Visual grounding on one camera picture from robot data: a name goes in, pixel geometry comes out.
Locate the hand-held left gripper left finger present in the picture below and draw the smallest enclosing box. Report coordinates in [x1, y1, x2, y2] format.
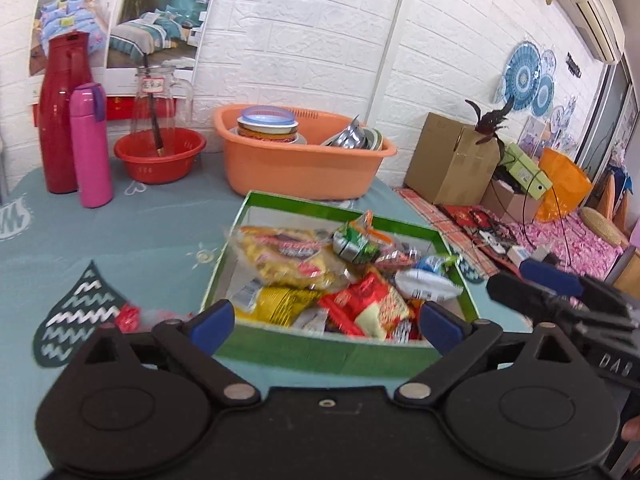
[80, 299, 261, 407]

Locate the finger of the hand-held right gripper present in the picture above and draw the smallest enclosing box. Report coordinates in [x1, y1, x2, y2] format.
[519, 259, 628, 311]
[486, 271, 586, 326]

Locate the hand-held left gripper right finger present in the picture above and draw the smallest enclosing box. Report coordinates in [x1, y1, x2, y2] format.
[395, 301, 596, 407]

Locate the white snack packet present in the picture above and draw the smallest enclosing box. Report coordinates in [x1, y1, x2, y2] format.
[395, 255, 463, 303]

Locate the yellow foil snack packet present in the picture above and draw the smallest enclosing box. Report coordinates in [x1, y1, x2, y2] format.
[235, 282, 341, 326]

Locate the red checkered snack packet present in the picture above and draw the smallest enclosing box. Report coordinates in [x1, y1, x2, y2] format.
[317, 267, 416, 343]

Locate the clear packet of yellow crisps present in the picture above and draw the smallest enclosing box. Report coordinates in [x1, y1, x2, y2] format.
[229, 225, 351, 291]

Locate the green cardboard box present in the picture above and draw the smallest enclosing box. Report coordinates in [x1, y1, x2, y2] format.
[200, 190, 480, 378]

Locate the green peas packet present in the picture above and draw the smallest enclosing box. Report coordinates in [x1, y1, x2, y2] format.
[332, 212, 396, 266]

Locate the round straw cushion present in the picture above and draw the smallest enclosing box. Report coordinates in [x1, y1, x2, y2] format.
[580, 207, 626, 246]

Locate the open cardboard box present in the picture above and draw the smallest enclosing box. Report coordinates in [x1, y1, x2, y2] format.
[482, 177, 543, 223]

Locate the dark red dates packet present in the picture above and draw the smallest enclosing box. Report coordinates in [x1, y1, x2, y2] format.
[114, 304, 198, 335]

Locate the orange bag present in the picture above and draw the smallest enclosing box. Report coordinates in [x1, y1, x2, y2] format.
[537, 147, 593, 223]

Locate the red printed bag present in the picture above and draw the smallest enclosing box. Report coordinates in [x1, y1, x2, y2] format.
[442, 205, 501, 233]

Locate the red plaid cloth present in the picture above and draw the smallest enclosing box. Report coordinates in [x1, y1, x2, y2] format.
[395, 187, 481, 266]

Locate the light green box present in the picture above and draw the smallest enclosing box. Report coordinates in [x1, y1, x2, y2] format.
[502, 142, 553, 198]

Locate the teal printed tablecloth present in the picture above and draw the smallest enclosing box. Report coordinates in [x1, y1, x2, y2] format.
[0, 152, 531, 461]

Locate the closed cardboard box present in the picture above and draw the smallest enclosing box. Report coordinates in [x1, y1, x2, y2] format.
[404, 112, 503, 206]

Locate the red plastic basin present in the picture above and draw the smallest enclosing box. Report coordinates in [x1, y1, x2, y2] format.
[114, 128, 207, 184]

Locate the dark purple plant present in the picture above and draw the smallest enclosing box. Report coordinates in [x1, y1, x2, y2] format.
[465, 99, 516, 146]

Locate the orange plastic basin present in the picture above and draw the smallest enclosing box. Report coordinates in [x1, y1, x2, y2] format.
[214, 104, 397, 201]

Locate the medium blue paper fan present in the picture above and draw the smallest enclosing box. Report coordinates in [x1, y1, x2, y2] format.
[530, 75, 555, 118]

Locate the large blue paper fan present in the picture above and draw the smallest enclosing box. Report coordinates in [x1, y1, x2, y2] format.
[502, 41, 542, 111]

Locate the bowl with blue lid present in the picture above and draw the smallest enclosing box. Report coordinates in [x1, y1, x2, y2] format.
[236, 105, 301, 145]

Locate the pink bottle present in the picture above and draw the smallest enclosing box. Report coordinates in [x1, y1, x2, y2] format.
[69, 83, 114, 209]

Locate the dark stirring stick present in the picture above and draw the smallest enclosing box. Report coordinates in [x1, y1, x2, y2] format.
[142, 54, 166, 157]

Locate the steel bowl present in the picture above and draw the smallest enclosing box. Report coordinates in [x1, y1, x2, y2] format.
[320, 116, 368, 150]

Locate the glass pitcher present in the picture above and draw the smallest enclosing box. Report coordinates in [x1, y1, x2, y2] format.
[130, 66, 195, 153]

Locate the red thermos jug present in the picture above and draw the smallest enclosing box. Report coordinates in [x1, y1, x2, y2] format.
[39, 31, 92, 195]

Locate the air conditioner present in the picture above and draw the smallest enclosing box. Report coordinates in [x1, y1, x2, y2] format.
[555, 0, 626, 63]

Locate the white wall pipe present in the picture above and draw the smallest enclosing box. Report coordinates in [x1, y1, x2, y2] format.
[367, 0, 416, 121]

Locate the wall poster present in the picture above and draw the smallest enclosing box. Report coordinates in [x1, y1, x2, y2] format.
[29, 0, 222, 126]

